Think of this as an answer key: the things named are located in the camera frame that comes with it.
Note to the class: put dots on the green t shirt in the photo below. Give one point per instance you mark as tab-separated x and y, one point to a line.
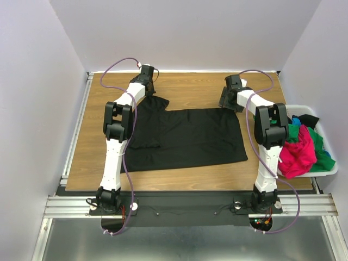
324	161

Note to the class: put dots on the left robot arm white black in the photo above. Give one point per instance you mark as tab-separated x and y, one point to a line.
118	125

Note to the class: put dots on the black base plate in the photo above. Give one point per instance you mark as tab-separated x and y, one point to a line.
200	208

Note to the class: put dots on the aluminium frame rail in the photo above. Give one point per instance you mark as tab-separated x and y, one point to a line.
64	207

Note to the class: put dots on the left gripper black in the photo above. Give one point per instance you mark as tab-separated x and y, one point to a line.
153	91

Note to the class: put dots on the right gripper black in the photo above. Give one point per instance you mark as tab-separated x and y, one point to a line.
225	99

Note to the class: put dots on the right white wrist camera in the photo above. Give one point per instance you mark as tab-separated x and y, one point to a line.
244	83

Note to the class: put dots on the blue t shirt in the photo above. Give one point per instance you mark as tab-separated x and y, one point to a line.
296	121

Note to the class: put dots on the white laundry basket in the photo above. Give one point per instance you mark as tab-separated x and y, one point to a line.
320	128

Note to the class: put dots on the black t shirt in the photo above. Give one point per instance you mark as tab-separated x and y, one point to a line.
185	138
309	121

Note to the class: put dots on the pink t shirt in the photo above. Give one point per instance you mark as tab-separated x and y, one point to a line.
298	153

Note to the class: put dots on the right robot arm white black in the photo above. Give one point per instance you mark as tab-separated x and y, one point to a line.
270	132

